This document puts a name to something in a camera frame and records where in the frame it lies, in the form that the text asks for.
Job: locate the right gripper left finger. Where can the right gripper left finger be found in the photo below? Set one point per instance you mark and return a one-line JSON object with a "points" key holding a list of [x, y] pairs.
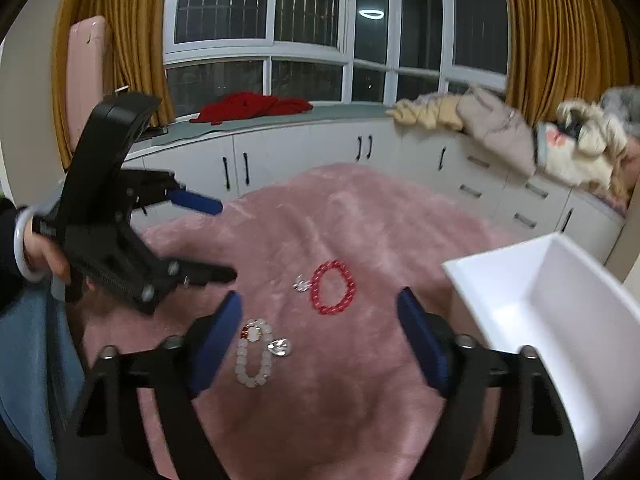
{"points": [[106, 439]]}

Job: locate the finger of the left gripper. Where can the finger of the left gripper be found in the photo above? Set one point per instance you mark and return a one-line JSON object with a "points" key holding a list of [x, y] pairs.
{"points": [[194, 201], [194, 273]]}

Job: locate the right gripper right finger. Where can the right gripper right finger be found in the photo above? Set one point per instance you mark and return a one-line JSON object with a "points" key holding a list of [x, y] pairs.
{"points": [[532, 437]]}

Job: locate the white storage box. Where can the white storage box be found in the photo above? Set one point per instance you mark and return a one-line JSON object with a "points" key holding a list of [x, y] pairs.
{"points": [[550, 294]]}

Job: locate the person's left hand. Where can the person's left hand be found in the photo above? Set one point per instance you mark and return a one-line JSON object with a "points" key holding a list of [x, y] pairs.
{"points": [[47, 254]]}

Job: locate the white window cabinet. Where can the white window cabinet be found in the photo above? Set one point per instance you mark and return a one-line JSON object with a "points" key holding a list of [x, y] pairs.
{"points": [[238, 157]]}

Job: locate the white jade bangle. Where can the white jade bangle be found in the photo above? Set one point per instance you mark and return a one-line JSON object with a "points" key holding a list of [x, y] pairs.
{"points": [[23, 222]]}

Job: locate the blue jeans leg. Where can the blue jeans leg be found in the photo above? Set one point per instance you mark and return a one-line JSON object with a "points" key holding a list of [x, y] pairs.
{"points": [[41, 375]]}

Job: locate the red garment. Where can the red garment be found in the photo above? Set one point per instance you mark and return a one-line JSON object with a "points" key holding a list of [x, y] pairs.
{"points": [[249, 105]]}

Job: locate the pink fluffy bed blanket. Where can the pink fluffy bed blanket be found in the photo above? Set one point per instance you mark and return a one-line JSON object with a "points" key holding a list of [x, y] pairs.
{"points": [[321, 258]]}

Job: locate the pink upright board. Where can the pink upright board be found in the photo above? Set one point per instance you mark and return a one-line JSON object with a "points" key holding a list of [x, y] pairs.
{"points": [[89, 72]]}

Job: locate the white framed window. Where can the white framed window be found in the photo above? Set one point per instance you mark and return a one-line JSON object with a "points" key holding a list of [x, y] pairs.
{"points": [[332, 51]]}

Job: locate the yellow cloth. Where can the yellow cloth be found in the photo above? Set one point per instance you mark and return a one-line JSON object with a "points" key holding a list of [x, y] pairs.
{"points": [[428, 112]]}

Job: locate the floral cream blanket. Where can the floral cream blanket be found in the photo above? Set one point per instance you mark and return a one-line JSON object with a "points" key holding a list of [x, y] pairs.
{"points": [[612, 180]]}

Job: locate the beige jacket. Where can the beige jacket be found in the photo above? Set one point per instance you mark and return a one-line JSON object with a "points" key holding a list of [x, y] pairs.
{"points": [[498, 128]]}

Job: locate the cream crumpled garment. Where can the cream crumpled garment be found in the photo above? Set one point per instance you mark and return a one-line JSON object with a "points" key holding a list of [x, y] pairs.
{"points": [[599, 132]]}

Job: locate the grey quilt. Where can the grey quilt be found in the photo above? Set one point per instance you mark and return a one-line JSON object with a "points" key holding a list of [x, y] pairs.
{"points": [[622, 102]]}

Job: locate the mustard right curtain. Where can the mustard right curtain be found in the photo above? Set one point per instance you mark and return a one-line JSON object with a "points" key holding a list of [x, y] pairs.
{"points": [[567, 49]]}

